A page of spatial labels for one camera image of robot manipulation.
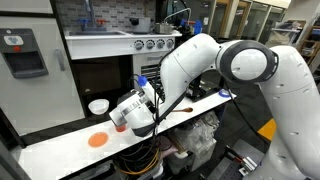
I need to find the orange flat lid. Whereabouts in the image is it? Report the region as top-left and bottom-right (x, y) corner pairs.
(88, 132), (108, 148)

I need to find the toy white refrigerator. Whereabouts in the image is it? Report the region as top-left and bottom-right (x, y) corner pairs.
(0, 0), (84, 136)

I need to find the clear plastic bag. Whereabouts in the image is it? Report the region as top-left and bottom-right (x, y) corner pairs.
(170, 111), (219, 156)

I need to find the orange plastic cup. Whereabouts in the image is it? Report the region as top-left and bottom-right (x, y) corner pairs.
(115, 124), (126, 132)

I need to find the small white bowl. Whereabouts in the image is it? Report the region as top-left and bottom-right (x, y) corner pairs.
(88, 99), (109, 115)

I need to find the clear bin with cables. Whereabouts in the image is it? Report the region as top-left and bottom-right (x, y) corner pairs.
(113, 142), (160, 180)

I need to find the silver pot on stove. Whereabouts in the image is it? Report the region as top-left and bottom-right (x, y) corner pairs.
(155, 23), (173, 34)

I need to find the toy kitchen stove oven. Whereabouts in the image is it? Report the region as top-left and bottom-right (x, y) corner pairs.
(63, 29), (183, 111)

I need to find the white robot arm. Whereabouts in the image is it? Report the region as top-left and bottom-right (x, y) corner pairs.
(109, 33), (320, 180)

